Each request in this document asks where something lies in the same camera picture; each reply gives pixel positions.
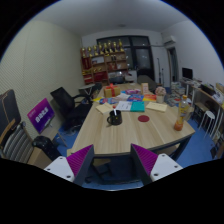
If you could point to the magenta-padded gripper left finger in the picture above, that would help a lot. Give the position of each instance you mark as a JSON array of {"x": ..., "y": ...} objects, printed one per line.
[{"x": 63, "y": 166}]

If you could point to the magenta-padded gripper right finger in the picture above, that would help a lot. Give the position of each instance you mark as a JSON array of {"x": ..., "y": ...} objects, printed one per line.
[{"x": 161, "y": 165}]

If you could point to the orange drink bottle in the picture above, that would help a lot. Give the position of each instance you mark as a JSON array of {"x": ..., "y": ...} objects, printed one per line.
[{"x": 181, "y": 115}]

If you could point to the black bag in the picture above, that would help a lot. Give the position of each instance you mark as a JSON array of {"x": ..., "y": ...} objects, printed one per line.
[{"x": 46, "y": 146}]

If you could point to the flat round red coaster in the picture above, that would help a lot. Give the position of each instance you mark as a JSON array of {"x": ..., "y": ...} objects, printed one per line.
[{"x": 143, "y": 118}]

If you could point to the striped cushion chair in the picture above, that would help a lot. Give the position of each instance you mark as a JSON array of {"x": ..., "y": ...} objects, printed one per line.
[{"x": 15, "y": 143}]

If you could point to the purple sign board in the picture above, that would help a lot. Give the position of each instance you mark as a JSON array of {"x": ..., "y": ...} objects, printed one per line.
[{"x": 40, "y": 115}]

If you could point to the large tan envelope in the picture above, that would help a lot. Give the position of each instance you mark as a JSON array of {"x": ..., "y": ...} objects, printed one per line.
[{"x": 156, "y": 106}]

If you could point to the teal book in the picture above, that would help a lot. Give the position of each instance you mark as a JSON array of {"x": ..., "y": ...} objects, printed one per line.
[{"x": 137, "y": 106}]

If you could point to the black mug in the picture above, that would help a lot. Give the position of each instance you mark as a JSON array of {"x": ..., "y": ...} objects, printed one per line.
[{"x": 116, "y": 119}]

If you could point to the black office chair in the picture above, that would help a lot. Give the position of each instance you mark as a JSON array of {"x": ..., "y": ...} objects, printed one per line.
[{"x": 65, "y": 100}]

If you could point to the white round stool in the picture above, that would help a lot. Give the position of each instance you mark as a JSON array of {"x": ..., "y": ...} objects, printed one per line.
[{"x": 208, "y": 116}]

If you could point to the orange book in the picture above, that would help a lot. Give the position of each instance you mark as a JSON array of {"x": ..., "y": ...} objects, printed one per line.
[{"x": 150, "y": 98}]

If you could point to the white printed booklet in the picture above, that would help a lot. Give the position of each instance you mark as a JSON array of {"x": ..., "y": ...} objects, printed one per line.
[{"x": 123, "y": 106}]

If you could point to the red-tipped stirrer stick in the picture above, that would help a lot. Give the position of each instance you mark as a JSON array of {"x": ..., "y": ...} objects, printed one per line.
[{"x": 115, "y": 111}]

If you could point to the pale yellow envelope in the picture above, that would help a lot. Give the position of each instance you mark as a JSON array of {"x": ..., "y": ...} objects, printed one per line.
[{"x": 104, "y": 108}]

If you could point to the blue printed book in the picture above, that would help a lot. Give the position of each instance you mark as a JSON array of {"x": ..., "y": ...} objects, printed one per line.
[{"x": 135, "y": 98}]

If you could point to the pink flower potted plant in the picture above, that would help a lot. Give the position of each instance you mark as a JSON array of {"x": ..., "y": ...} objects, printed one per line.
[{"x": 160, "y": 90}]

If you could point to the stack of books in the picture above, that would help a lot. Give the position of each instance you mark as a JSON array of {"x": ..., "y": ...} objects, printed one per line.
[{"x": 176, "y": 91}]

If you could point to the small upright orange box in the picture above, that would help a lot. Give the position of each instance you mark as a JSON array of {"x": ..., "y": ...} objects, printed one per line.
[{"x": 145, "y": 88}]

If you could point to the pink box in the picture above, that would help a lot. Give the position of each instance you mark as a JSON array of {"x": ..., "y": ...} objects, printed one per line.
[{"x": 132, "y": 91}]

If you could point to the colourful blue red booklet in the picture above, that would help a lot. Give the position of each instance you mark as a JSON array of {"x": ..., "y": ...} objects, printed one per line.
[{"x": 107, "y": 100}]

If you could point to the cluttered side desk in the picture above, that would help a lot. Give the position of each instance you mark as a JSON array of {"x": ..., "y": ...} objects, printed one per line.
[{"x": 206, "y": 96}]

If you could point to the small round white table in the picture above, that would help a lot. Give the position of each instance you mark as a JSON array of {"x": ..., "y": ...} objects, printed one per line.
[{"x": 86, "y": 86}]

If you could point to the grey chair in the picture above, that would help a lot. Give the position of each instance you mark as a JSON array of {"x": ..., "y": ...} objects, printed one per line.
[{"x": 146, "y": 81}]

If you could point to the yellow gift box red ribbon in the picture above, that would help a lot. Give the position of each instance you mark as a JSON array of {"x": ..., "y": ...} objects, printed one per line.
[{"x": 110, "y": 91}]

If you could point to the black microphone stand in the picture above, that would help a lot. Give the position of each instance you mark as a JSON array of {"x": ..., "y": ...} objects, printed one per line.
[{"x": 160, "y": 71}]

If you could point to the black computer monitor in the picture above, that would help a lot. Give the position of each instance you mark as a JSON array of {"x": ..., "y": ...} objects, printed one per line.
[{"x": 187, "y": 73}]

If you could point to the wooden shelf unit with trophies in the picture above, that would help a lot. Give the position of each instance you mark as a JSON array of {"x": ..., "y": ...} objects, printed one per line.
[{"x": 100, "y": 66}]

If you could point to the white air conditioner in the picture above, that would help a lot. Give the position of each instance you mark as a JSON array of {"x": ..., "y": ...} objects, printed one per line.
[{"x": 169, "y": 40}]

